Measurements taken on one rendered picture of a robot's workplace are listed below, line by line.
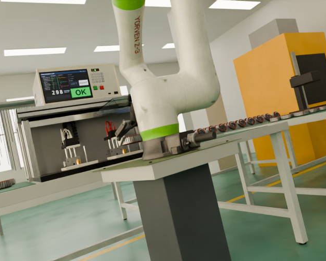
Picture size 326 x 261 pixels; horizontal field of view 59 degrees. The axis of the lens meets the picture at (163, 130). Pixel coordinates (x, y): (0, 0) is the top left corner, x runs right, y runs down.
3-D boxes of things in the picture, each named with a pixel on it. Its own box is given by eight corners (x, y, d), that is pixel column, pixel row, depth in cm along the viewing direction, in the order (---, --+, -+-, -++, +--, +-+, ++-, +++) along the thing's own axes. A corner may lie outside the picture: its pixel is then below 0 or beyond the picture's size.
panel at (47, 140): (142, 151, 184) (131, 105, 185) (30, 177, 152) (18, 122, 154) (141, 151, 185) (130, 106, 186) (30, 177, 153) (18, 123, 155)
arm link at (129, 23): (122, 14, 91) (152, 4, 94) (105, -5, 96) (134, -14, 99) (127, 89, 121) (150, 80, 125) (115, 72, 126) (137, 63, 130)
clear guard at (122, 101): (161, 100, 149) (159, 89, 150) (118, 107, 138) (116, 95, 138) (137, 113, 178) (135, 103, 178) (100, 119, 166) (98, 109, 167)
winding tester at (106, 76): (121, 96, 170) (114, 62, 171) (44, 106, 149) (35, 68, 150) (103, 110, 204) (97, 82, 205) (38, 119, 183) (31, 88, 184)
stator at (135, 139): (146, 140, 139) (145, 132, 139) (125, 144, 133) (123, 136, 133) (137, 142, 148) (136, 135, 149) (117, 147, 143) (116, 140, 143)
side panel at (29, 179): (35, 180, 154) (23, 122, 156) (29, 182, 153) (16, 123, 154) (32, 180, 179) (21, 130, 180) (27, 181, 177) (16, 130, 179)
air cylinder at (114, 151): (123, 155, 164) (121, 146, 165) (111, 158, 161) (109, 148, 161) (121, 156, 169) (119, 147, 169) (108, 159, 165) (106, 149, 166)
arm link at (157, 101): (193, 129, 87) (179, 68, 88) (144, 140, 84) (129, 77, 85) (182, 132, 100) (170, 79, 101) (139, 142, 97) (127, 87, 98)
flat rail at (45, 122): (139, 110, 171) (138, 105, 171) (26, 128, 141) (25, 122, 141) (139, 110, 172) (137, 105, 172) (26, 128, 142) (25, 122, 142)
